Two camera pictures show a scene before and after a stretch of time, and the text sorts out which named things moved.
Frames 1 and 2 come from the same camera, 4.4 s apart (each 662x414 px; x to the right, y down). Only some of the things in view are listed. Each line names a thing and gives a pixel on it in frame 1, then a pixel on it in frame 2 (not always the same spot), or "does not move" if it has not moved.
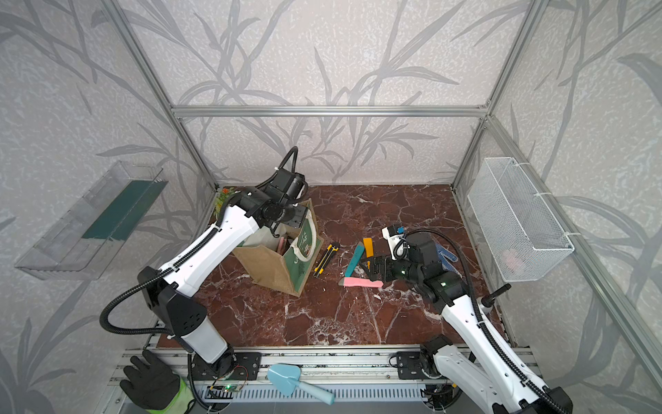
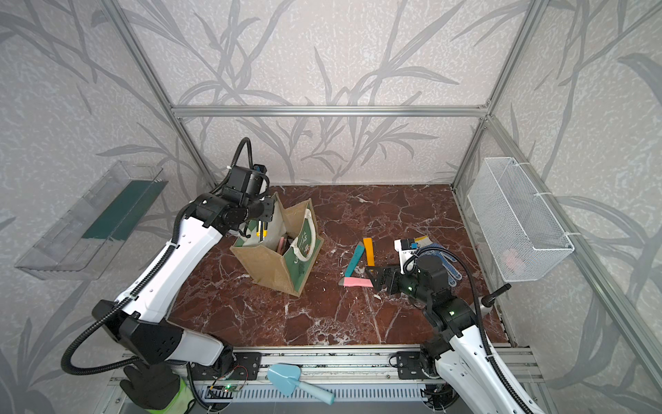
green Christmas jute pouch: (285, 261) does not move
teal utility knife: (356, 256) does not move
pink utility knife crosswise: (354, 282) does not move
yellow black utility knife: (326, 259) to (262, 229)
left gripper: (300, 215) to (270, 203)
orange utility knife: (368, 247) does not move
